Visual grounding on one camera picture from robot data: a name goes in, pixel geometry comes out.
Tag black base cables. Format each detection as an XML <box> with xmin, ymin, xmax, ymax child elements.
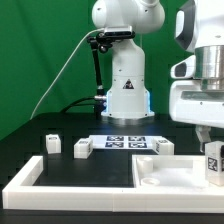
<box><xmin>60</xmin><ymin>96</ymin><xmax>108</xmax><ymax>114</ymax></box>

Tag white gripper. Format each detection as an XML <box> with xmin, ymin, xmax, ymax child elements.
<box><xmin>169</xmin><ymin>80</ymin><xmax>224</xmax><ymax>153</ymax></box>

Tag white square tabletop part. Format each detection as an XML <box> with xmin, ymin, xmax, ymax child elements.
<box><xmin>132</xmin><ymin>155</ymin><xmax>224</xmax><ymax>196</ymax></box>

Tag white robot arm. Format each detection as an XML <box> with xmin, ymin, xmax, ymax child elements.
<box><xmin>92</xmin><ymin>0</ymin><xmax>224</xmax><ymax>153</ymax></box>

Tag white U-shaped obstacle fence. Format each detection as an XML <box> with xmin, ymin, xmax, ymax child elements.
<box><xmin>2</xmin><ymin>156</ymin><xmax>224</xmax><ymax>213</ymax></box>

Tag black camera on mount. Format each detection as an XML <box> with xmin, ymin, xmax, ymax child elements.
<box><xmin>104</xmin><ymin>31</ymin><xmax>135</xmax><ymax>39</ymax></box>

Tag white camera cable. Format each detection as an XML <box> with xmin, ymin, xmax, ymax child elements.
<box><xmin>29</xmin><ymin>28</ymin><xmax>106</xmax><ymax>120</ymax></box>

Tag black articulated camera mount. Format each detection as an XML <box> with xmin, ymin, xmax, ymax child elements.
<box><xmin>87</xmin><ymin>36</ymin><xmax>112</xmax><ymax>119</ymax></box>

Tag fiducial marker sheet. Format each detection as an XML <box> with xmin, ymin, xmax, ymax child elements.
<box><xmin>90</xmin><ymin>135</ymin><xmax>154</xmax><ymax>149</ymax></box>

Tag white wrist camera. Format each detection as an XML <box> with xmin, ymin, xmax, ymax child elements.
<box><xmin>170</xmin><ymin>55</ymin><xmax>196</xmax><ymax>79</ymax></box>

